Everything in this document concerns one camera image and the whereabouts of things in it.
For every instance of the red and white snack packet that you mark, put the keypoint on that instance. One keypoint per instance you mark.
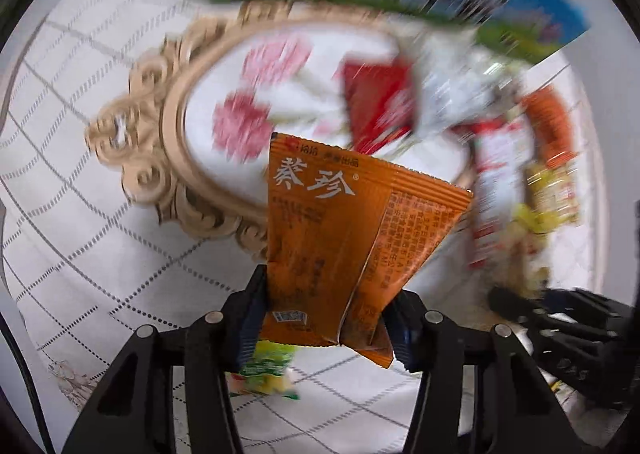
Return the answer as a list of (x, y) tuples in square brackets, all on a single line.
[(500, 184)]

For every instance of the orange-red snack packet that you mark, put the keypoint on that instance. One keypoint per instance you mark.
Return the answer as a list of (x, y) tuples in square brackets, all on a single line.
[(547, 118)]

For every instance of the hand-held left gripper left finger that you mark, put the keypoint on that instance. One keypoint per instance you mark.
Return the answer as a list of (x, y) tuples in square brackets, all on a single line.
[(250, 329)]

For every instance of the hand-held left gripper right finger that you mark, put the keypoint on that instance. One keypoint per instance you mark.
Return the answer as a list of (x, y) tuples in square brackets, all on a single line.
[(400, 334)]

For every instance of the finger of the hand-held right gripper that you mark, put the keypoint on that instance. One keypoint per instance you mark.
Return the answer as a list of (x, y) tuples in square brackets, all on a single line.
[(515, 304)]

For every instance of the orange snack packet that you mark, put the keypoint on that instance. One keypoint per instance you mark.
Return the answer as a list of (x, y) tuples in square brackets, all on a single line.
[(320, 234)]

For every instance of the silver-white snack packet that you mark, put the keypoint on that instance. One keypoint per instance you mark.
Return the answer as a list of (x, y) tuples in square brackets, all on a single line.
[(450, 83)]

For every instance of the green candy packet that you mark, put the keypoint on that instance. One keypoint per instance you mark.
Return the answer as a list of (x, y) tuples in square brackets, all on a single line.
[(265, 369)]

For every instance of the red-brown snack packet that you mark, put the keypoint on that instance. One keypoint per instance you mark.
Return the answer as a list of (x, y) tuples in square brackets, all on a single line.
[(380, 103)]

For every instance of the yellow snack packet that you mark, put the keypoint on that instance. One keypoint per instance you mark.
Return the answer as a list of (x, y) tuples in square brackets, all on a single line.
[(552, 194)]

